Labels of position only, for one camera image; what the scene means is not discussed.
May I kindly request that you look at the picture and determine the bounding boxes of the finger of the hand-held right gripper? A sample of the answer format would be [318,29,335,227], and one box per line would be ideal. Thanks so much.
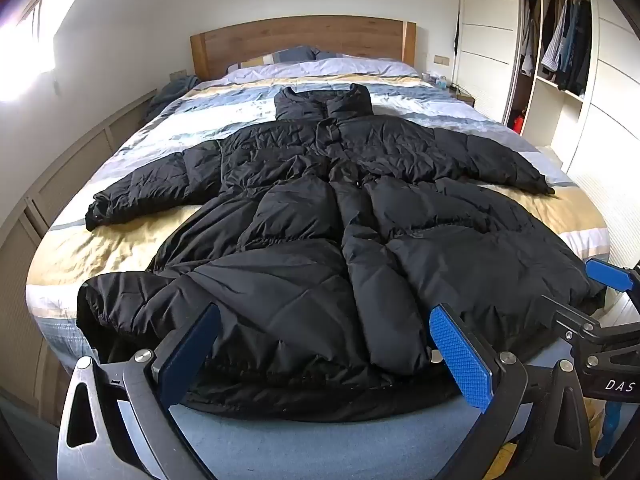
[585,258,640,307]
[542,295,640,367]

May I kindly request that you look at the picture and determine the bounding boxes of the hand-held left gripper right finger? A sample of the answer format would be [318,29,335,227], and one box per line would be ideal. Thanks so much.
[428,303,594,480]

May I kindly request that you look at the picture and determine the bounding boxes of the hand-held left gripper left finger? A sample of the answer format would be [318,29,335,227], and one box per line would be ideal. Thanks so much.
[56,304,222,480]

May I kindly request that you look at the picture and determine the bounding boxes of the black puffer jacket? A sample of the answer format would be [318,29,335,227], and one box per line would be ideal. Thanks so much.
[76,83,608,423]

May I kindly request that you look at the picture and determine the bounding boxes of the row of hanging clothes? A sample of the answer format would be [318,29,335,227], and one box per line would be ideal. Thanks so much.
[540,0,594,98]

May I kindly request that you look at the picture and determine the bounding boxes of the white wardrobe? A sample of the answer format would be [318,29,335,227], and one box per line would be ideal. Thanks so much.
[456,0,640,311]

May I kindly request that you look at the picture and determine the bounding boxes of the wooden nightstand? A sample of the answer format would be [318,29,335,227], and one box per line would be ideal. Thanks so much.
[447,85,476,109]

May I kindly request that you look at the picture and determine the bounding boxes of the hanging light garments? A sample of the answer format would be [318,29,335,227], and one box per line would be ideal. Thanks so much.
[520,0,541,78]

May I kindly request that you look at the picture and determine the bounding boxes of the bed with striped duvet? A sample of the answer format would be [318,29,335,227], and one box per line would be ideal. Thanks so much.
[27,57,613,376]

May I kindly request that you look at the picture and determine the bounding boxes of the blue-grey crumpled cloth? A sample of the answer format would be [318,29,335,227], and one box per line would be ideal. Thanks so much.
[147,74,201,121]

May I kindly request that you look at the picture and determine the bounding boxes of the striped blue pillow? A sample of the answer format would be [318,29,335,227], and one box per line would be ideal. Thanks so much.
[227,45,321,73]

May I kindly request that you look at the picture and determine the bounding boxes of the wooden headboard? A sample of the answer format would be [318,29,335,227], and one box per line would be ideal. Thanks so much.
[190,15,417,81]

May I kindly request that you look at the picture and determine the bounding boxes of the bright window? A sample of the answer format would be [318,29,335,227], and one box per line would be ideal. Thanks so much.
[0,0,66,106]

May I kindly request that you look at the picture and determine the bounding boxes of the beige low wall cabinet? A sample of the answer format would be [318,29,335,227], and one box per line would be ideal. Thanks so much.
[0,87,158,411]

